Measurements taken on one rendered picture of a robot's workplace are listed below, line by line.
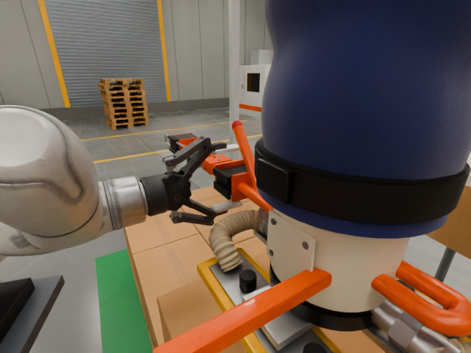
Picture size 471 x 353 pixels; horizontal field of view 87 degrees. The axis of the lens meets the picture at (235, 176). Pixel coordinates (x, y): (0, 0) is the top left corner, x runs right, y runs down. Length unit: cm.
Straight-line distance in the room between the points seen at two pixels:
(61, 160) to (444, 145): 32
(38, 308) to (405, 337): 103
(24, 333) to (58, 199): 81
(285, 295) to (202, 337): 9
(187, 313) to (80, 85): 970
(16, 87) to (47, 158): 1003
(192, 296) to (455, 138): 60
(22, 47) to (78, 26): 170
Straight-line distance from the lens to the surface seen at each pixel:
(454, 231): 170
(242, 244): 149
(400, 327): 37
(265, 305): 27
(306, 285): 29
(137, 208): 45
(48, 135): 28
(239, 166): 57
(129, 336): 188
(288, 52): 26
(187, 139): 81
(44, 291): 118
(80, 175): 30
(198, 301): 68
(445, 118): 25
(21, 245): 47
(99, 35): 1024
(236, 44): 419
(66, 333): 206
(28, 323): 109
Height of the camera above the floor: 146
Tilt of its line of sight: 23 degrees down
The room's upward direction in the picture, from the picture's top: straight up
